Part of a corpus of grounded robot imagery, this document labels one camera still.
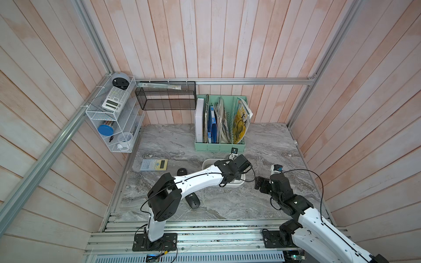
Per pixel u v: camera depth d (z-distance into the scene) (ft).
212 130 3.36
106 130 2.52
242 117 3.28
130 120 2.76
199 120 3.03
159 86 2.96
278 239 2.39
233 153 2.47
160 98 3.51
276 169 2.36
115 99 2.52
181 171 3.12
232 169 2.07
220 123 3.06
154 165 3.22
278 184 2.01
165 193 1.64
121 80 2.63
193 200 2.75
